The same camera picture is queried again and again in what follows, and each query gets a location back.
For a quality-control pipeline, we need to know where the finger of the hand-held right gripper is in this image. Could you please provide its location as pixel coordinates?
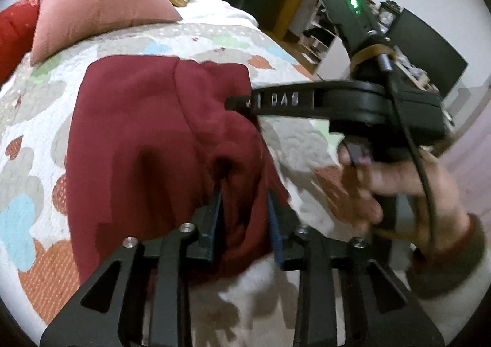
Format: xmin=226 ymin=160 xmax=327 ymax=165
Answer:
xmin=224 ymin=80 xmax=331 ymax=118

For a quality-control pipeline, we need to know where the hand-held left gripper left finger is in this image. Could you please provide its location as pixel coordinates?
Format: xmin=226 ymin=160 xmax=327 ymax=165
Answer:
xmin=40 ymin=184 xmax=225 ymax=347

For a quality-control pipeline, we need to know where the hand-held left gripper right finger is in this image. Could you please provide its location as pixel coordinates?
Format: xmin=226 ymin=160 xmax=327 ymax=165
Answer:
xmin=266 ymin=189 xmax=446 ymax=347

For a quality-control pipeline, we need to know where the dark red garment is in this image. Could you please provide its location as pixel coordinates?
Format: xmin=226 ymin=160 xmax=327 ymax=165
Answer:
xmin=64 ymin=55 xmax=292 ymax=286

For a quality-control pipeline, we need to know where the person's right forearm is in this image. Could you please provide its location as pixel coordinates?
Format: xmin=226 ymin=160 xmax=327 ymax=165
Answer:
xmin=407 ymin=214 xmax=491 ymax=332

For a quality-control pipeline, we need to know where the person's right hand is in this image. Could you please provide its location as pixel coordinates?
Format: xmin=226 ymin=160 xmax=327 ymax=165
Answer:
xmin=338 ymin=142 xmax=472 ymax=251

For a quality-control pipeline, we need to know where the white cluttered shelf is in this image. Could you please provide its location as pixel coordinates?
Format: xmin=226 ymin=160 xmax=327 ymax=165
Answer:
xmin=299 ymin=0 xmax=340 ymax=64

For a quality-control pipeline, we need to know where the black monitor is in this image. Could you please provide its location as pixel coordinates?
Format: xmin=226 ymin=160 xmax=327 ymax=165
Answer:
xmin=387 ymin=7 xmax=469 ymax=98

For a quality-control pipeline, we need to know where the white bed sheet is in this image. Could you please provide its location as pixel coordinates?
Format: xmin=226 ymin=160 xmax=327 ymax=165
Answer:
xmin=176 ymin=0 xmax=261 ymax=30

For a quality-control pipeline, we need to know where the pink ribbed pillow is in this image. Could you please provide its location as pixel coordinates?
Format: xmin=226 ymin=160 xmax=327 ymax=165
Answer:
xmin=30 ymin=0 xmax=183 ymax=67

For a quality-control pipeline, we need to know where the patchwork quilted blanket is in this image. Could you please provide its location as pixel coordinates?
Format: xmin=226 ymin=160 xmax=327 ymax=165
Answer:
xmin=0 ymin=21 xmax=346 ymax=336

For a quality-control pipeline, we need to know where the red printed duvet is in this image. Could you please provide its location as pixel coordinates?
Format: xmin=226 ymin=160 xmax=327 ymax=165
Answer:
xmin=0 ymin=0 xmax=43 ymax=84

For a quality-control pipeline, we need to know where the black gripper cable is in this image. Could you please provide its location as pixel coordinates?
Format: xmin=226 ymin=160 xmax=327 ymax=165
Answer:
xmin=378 ymin=53 xmax=440 ymax=255

